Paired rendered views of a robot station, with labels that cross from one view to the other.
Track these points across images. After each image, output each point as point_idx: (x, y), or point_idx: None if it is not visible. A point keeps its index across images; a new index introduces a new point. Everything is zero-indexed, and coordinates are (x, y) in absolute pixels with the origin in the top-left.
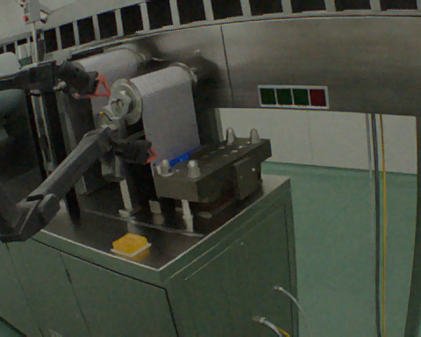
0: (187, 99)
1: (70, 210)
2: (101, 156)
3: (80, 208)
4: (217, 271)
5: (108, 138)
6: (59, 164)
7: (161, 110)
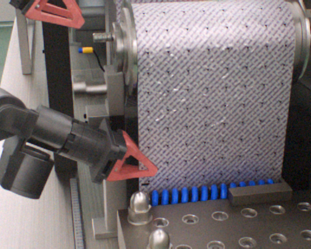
0: (273, 82)
1: (58, 171)
2: (6, 141)
3: (72, 175)
4: None
5: None
6: (51, 98)
7: (193, 89)
